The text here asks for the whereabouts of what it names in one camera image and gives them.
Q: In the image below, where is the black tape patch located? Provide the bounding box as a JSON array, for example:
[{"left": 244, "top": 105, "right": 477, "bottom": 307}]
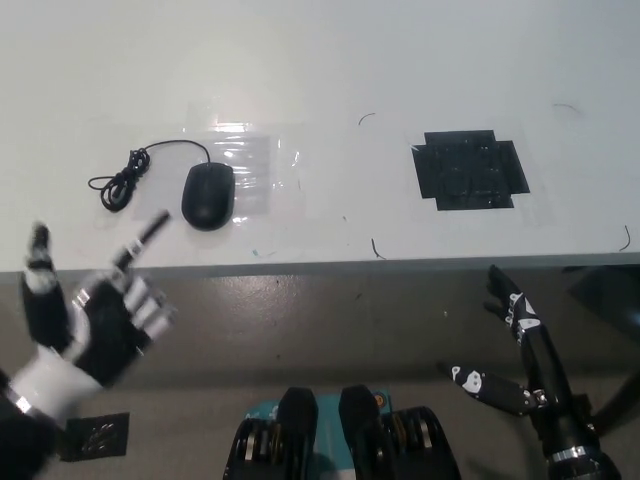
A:
[{"left": 412, "top": 129, "right": 532, "bottom": 212}]

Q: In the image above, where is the black mouse cable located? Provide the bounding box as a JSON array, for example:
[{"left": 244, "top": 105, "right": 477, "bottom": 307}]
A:
[{"left": 88, "top": 140, "right": 211, "bottom": 214}]

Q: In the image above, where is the clear plastic film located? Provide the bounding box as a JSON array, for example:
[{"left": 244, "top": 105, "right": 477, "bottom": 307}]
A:
[{"left": 132, "top": 99, "right": 307, "bottom": 225}]

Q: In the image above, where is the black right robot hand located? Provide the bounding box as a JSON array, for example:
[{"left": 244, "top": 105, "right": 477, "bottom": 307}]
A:
[{"left": 437, "top": 264, "right": 601, "bottom": 464}]

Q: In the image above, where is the black computer mouse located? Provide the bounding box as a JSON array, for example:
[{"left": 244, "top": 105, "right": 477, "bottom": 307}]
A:
[{"left": 180, "top": 162, "right": 236, "bottom": 231}]

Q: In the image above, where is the black table leg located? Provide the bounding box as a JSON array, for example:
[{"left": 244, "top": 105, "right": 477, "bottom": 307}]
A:
[{"left": 594, "top": 369, "right": 640, "bottom": 436}]

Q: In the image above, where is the black floor plate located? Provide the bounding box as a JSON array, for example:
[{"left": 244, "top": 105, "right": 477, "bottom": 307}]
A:
[{"left": 60, "top": 412, "right": 131, "bottom": 464}]

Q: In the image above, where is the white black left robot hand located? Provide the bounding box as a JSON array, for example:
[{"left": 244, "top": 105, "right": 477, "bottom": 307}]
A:
[{"left": 9, "top": 209, "right": 179, "bottom": 421}]

